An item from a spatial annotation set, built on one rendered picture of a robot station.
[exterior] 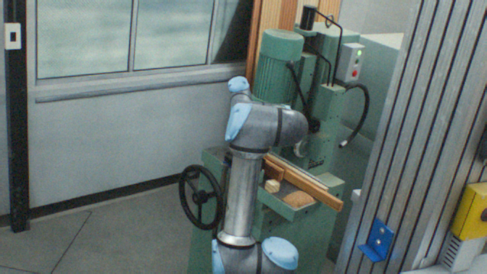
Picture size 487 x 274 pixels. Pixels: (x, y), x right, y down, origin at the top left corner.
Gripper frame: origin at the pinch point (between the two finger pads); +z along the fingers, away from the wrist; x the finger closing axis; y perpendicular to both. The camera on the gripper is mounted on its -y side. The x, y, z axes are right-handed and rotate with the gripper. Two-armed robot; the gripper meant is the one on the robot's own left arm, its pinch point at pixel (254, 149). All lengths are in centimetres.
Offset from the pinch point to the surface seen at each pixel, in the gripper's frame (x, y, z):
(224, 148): 28.9, 2.0, 18.7
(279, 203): -17.9, -7.4, 14.9
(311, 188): -20.8, 8.3, 18.8
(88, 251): 95, -72, 80
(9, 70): 131, -46, -23
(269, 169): -0.6, 3.9, 15.7
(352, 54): -6, 59, -12
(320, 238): -11, 15, 73
